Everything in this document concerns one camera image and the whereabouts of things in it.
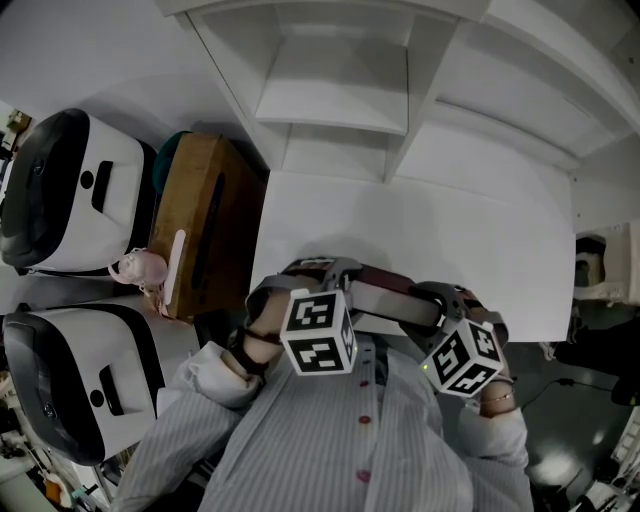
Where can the dark green round object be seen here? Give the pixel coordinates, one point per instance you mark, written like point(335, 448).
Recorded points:
point(165, 165)

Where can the person's right forearm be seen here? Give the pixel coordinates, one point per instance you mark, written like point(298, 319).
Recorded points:
point(497, 405)

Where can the pink plush doll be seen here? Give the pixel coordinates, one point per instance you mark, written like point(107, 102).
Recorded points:
point(145, 267)

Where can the person's left hand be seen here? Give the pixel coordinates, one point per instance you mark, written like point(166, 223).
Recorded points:
point(270, 320)

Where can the person's left forearm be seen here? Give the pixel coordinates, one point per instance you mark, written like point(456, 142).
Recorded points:
point(210, 375)

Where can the dark red book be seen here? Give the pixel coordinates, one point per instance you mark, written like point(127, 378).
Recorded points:
point(390, 300)

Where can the person's striped white shirt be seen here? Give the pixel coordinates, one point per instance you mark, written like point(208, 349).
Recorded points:
point(310, 450)

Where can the small brown cardboard box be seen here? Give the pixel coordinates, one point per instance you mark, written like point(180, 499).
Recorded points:
point(19, 121)

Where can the white desk bookshelf hutch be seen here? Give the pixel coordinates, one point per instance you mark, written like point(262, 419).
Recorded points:
point(500, 125)

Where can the white ornate carved chair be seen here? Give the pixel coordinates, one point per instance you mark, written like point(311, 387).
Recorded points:
point(620, 260)

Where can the white black delivery robot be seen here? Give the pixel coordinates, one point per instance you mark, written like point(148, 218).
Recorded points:
point(125, 350)
point(125, 165)

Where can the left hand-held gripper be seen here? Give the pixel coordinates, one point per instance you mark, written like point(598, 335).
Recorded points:
point(315, 320)

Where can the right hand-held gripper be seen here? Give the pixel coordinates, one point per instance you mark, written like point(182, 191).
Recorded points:
point(460, 357)

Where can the person's right hand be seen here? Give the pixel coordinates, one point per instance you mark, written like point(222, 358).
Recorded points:
point(472, 305)

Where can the pink flat stick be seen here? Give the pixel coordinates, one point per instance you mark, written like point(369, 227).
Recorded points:
point(175, 265)

